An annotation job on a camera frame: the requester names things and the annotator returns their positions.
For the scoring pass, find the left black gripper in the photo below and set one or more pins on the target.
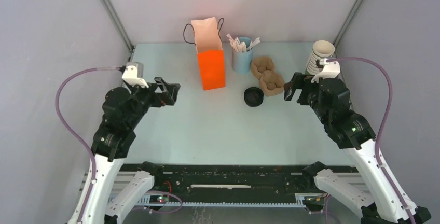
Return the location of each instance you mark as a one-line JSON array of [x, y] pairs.
[[162, 98]]

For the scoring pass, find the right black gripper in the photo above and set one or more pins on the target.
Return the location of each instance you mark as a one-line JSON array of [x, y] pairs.
[[298, 81]]

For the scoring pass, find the light blue holder cup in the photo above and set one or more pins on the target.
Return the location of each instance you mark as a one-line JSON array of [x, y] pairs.
[[241, 62]]

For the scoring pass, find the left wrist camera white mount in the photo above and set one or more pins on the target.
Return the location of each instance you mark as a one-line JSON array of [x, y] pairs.
[[133, 75]]

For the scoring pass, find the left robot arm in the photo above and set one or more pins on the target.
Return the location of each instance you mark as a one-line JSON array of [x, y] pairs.
[[124, 107]]

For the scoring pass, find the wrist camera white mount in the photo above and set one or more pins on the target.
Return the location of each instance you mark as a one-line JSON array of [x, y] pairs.
[[330, 68], [133, 75]]

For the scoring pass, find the stack of black lids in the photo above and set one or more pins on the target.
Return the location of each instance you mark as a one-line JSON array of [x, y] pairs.
[[253, 96]]

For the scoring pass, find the white stir stick packets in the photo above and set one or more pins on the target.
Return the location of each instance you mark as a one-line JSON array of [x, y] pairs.
[[241, 46]]

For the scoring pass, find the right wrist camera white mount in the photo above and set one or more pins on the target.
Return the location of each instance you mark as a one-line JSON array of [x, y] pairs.
[[330, 68]]

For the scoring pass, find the orange paper bag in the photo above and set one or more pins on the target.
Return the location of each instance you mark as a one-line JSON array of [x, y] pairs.
[[209, 49]]

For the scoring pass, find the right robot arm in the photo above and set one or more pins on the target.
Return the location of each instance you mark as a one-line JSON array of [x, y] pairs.
[[329, 99]]

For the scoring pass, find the brown pulp cup carrier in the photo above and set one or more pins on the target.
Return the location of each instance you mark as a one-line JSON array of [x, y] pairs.
[[270, 81]]

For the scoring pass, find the stack of paper cups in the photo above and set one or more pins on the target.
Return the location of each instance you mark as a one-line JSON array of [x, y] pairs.
[[320, 49]]

